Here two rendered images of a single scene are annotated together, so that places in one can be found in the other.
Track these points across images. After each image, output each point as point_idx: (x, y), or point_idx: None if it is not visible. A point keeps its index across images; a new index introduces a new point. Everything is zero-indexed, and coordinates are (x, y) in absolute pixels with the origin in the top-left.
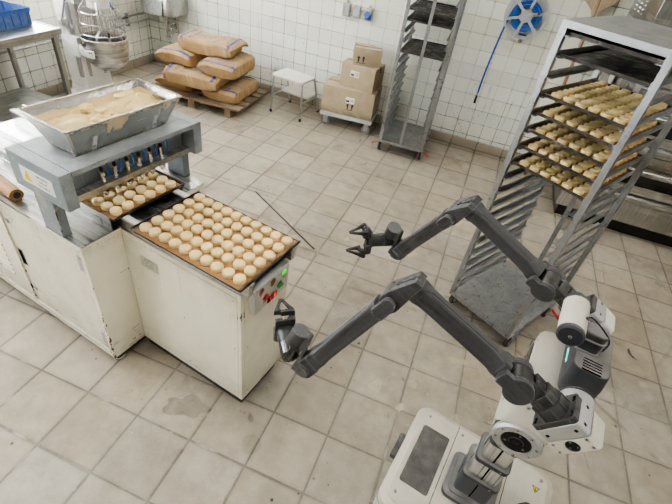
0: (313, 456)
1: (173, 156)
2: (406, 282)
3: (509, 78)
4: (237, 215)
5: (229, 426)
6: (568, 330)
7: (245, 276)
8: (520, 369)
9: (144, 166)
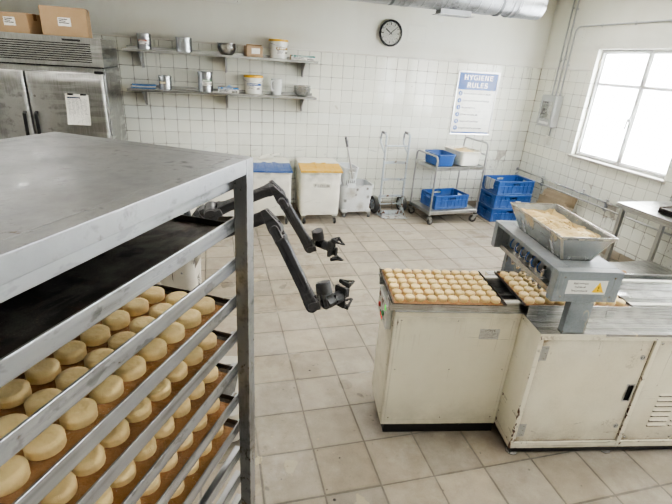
0: (303, 396)
1: (541, 283)
2: (276, 185)
3: None
4: (451, 296)
5: (366, 385)
6: None
7: (386, 271)
8: (212, 205)
9: (528, 267)
